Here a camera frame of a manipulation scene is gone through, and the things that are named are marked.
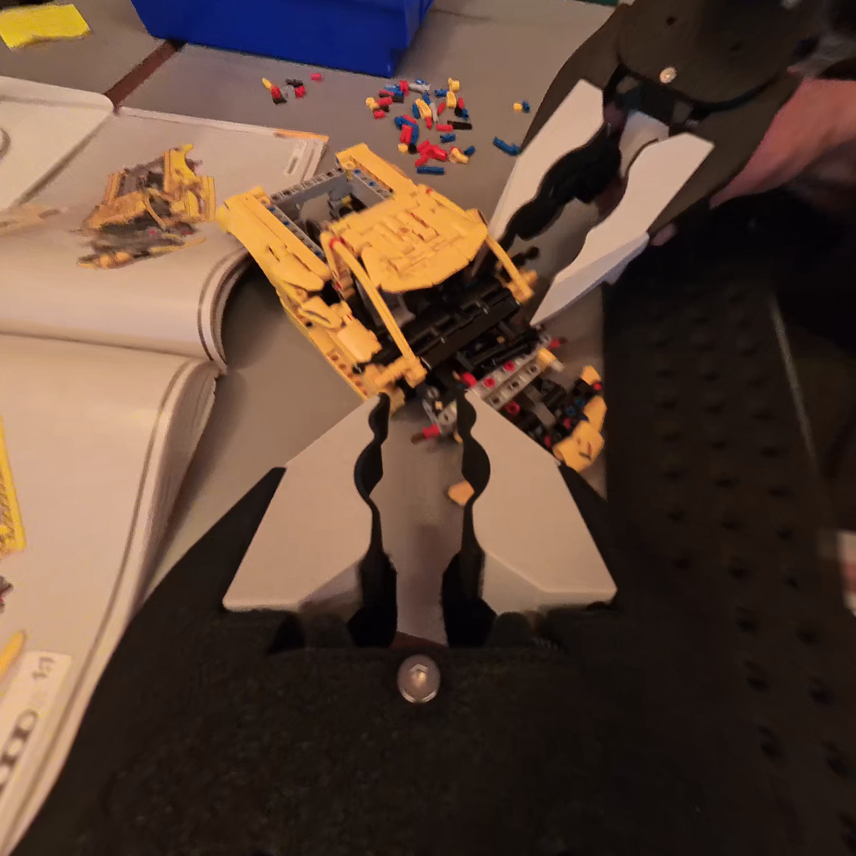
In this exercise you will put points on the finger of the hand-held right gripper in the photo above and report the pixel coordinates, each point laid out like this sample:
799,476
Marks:
655,187
541,154

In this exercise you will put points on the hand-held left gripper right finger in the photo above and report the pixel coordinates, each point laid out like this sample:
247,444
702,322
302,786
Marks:
541,535

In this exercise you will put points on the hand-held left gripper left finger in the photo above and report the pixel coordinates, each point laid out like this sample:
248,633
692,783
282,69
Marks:
301,535

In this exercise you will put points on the yellow toy brick car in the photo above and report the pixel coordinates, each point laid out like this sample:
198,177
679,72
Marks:
414,234

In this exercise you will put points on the person's right forearm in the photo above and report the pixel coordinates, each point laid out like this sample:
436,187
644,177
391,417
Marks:
836,40

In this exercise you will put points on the grey desk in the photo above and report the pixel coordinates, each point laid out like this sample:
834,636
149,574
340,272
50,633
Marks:
267,401

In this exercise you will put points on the person's right hand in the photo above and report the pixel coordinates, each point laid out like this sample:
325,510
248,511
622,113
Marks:
802,140

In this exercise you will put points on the small yellow brick piece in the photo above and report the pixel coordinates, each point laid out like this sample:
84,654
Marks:
461,493

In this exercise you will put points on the large pile of coloured pins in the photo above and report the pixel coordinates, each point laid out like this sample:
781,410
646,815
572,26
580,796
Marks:
428,127

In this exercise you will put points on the open instruction booklet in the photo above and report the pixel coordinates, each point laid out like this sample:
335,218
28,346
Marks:
100,434

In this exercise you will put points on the small cluster of coloured pins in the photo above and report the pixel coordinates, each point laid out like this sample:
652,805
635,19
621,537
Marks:
284,90

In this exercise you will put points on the blue plastic bin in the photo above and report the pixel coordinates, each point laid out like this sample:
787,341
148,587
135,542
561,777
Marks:
281,33

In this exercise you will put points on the yellow sticky note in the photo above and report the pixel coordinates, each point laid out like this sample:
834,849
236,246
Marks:
40,25

